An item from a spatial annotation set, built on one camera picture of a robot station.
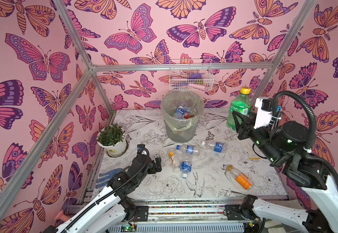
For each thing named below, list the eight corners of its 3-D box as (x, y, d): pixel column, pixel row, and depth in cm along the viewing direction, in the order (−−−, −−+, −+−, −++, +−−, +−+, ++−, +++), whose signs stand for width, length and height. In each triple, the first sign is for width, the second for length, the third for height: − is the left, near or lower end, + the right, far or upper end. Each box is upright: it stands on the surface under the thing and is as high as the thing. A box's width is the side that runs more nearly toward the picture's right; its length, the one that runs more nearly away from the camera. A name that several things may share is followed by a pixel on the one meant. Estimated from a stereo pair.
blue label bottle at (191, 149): (175, 154, 97) (175, 150, 93) (176, 146, 101) (176, 142, 96) (202, 157, 96) (204, 153, 91) (202, 149, 99) (204, 145, 95)
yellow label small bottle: (174, 173, 87) (174, 171, 85) (166, 156, 95) (166, 153, 92) (180, 170, 89) (181, 168, 86) (172, 153, 96) (172, 151, 93)
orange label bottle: (245, 195, 81) (249, 192, 77) (221, 171, 90) (223, 168, 85) (252, 187, 84) (256, 184, 80) (227, 165, 92) (230, 161, 88)
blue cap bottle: (180, 179, 87) (181, 176, 82) (179, 156, 96) (180, 152, 92) (191, 179, 87) (192, 176, 82) (189, 156, 96) (190, 152, 92)
